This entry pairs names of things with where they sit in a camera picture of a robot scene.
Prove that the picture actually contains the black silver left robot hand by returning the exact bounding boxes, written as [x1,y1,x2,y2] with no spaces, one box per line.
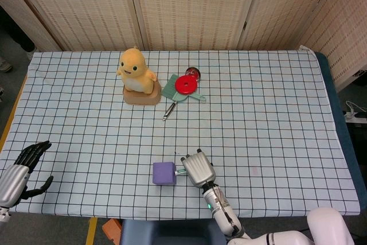
[0,140,54,208]

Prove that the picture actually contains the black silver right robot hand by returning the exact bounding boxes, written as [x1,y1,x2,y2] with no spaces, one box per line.
[179,148,217,189]

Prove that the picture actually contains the purple foam block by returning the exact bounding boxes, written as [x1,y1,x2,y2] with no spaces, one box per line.
[152,161,177,186]

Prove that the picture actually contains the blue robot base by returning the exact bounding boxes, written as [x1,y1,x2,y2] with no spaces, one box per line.
[119,217,229,245]

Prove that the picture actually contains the red plastic disc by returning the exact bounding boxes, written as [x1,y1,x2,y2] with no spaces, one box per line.
[174,75,198,95]

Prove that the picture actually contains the blue checkered tablecloth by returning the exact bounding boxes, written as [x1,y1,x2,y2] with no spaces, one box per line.
[0,44,361,221]

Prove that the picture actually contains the tan toy base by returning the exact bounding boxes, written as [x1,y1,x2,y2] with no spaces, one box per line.
[123,80,162,106]

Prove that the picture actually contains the shiny red round object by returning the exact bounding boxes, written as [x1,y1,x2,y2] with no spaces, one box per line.
[185,67,202,83]

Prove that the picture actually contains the orange box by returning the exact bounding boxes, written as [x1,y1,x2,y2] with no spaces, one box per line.
[102,218,123,243]

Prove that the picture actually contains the grey sneaker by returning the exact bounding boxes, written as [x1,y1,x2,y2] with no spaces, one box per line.
[0,57,14,73]

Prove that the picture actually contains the yellow plush duck toy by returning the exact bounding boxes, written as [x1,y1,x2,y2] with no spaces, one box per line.
[116,46,157,95]

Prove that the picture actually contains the person leg dark trousers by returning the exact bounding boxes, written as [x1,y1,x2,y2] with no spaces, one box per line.
[0,5,36,54]

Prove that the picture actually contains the beige folding screen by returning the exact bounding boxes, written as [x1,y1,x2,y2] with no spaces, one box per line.
[0,0,367,91]

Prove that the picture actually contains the white power strip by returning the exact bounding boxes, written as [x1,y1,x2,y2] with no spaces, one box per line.
[343,109,367,120]

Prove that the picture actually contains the metal handled utensil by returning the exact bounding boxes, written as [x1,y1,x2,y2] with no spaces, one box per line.
[162,102,177,122]

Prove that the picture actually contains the teal plastic handle tool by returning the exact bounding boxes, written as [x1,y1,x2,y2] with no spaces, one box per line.
[183,92,207,103]

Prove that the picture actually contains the blue table frame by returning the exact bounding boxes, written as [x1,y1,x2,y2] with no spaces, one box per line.
[314,52,367,203]

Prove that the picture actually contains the white cable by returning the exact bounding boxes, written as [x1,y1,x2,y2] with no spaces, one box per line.
[345,100,364,113]

